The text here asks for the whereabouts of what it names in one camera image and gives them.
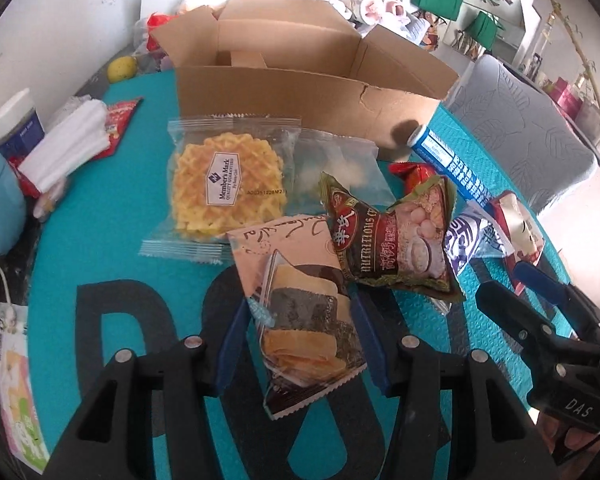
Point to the yellow lemon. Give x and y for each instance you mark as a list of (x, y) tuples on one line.
[(120, 69)]

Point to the brown cardboard box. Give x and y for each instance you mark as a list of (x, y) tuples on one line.
[(302, 59)]

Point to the grey leaf pattern chair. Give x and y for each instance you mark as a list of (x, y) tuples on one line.
[(521, 128)]

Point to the red snack wrapper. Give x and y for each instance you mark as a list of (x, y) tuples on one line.
[(119, 115)]

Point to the person right hand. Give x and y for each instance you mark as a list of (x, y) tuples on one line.
[(576, 440)]

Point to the white red plum drink bag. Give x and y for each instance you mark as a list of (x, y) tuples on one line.
[(522, 232)]

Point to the red candy packet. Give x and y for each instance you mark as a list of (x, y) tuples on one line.
[(411, 173)]

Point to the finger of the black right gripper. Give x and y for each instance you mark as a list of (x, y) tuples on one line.
[(580, 311), (531, 330)]

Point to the white lid blue jar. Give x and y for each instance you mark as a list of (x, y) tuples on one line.
[(20, 127)]

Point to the blue white snack packet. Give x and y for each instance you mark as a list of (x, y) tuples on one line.
[(474, 234)]

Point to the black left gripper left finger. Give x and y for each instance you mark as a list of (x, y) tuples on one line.
[(110, 434)]

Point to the white folded cloth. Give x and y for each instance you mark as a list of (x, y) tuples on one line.
[(73, 142)]

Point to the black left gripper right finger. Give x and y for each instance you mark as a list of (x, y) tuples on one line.
[(460, 409)]

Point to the seaweed roll snack packet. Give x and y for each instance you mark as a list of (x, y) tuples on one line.
[(297, 296)]

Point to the colourful leaflet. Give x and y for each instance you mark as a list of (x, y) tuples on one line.
[(20, 419)]

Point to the waffle cookie clear packet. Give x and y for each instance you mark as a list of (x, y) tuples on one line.
[(225, 173)]

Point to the clear plastic bag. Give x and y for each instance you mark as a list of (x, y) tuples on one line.
[(351, 161)]

